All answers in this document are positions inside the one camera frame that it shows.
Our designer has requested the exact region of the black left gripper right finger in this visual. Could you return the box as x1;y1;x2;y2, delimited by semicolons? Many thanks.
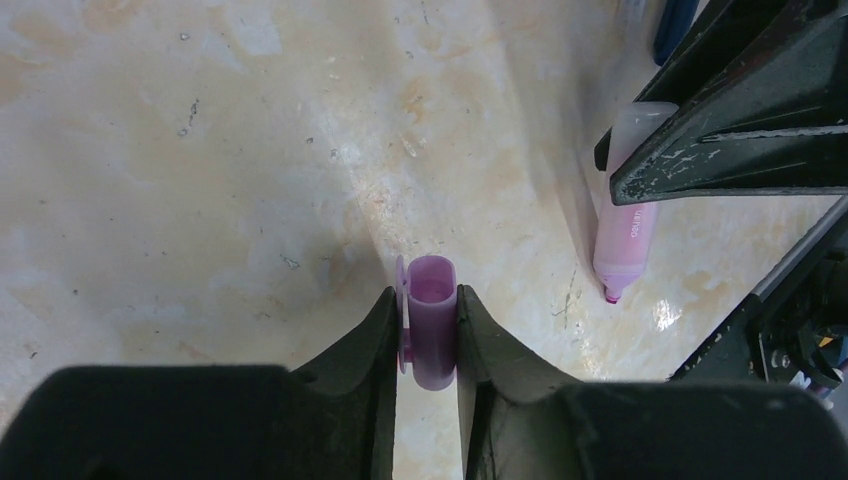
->
457;285;847;479

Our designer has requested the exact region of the dark blue pen cap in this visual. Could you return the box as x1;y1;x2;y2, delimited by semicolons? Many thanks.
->
652;0;699;67

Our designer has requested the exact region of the purple highlighter cap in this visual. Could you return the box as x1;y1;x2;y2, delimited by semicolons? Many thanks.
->
395;255;458;391

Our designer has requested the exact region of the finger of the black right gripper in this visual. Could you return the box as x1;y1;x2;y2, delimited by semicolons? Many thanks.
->
609;13;847;205
593;0;848;173

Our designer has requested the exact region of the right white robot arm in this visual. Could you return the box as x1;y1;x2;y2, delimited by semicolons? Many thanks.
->
594;1;847;397

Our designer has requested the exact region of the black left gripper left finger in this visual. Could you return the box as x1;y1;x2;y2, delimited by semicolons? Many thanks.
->
1;288;399;479

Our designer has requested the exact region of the pale purple highlighter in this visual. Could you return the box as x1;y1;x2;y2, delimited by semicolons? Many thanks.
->
593;102;678;304

